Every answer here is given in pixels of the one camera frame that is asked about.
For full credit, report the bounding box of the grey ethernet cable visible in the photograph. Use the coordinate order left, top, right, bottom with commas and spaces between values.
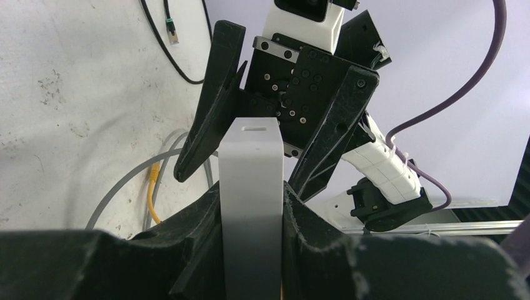
84, 129, 216, 231

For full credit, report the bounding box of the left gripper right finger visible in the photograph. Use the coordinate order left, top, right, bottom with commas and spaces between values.
282, 184, 529, 299

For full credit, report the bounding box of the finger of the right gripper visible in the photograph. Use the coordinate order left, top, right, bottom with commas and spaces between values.
174, 20, 248, 183
289, 66, 379, 203

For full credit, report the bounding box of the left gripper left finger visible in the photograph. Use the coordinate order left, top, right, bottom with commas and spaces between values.
1, 185, 226, 299

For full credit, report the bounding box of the yellow ethernet cable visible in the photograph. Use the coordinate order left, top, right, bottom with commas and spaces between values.
147, 162, 163, 225

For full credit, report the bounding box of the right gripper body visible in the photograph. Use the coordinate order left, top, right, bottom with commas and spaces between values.
242, 11, 389, 158

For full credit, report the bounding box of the white network switch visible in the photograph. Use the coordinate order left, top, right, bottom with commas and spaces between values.
218, 117, 284, 299

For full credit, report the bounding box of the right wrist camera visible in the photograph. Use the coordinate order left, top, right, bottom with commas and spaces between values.
262, 0, 358, 53

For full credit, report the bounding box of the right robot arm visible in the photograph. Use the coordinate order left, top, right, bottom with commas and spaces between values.
174, 10, 433, 232

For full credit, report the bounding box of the black ethernet cable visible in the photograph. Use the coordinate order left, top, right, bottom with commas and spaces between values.
139, 0, 214, 86

